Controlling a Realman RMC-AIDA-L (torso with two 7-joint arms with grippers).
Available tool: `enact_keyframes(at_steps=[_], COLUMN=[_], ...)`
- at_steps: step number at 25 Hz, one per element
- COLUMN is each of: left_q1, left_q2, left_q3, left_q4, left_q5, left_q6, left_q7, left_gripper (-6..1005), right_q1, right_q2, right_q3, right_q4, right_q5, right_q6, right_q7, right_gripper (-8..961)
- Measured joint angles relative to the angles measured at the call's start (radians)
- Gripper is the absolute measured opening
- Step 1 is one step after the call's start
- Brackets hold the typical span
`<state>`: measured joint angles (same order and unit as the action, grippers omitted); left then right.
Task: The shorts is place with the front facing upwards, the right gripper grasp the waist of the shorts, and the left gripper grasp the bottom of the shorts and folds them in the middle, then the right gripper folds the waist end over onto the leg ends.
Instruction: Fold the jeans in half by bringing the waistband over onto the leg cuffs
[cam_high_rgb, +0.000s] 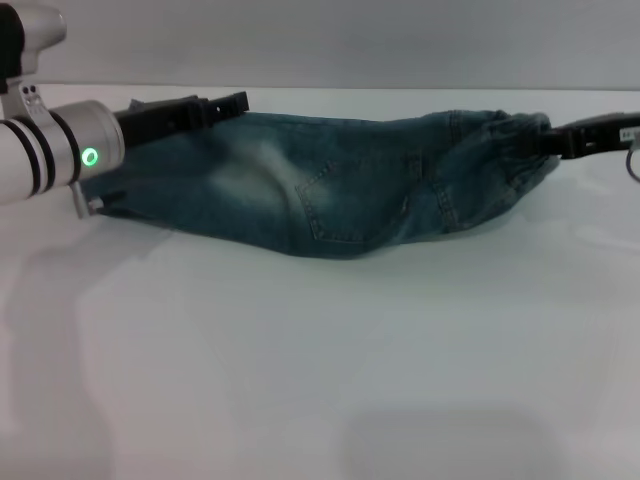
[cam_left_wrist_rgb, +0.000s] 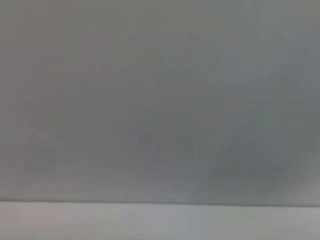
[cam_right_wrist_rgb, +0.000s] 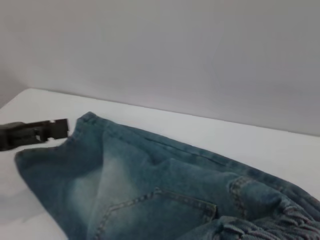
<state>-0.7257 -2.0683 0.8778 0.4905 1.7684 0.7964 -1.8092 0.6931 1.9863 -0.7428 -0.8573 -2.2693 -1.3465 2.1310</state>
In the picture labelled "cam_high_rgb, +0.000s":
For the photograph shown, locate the blue denim shorts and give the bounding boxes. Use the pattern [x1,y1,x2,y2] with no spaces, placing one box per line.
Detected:
[82,97,561,261]

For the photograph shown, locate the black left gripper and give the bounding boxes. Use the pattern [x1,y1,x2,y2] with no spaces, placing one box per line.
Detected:
[112,90,250,152]

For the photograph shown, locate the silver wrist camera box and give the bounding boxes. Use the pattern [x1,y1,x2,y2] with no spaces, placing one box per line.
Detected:
[0,0,69,96]

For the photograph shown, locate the thin dark right wrist cable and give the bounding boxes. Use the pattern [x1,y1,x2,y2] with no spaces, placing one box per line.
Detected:
[621,141,640,182]

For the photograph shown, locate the silver camera mount bracket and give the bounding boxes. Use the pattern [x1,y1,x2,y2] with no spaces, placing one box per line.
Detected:
[0,82,49,122]

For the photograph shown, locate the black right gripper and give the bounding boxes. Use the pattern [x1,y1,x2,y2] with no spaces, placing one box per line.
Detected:
[518,112,640,162]

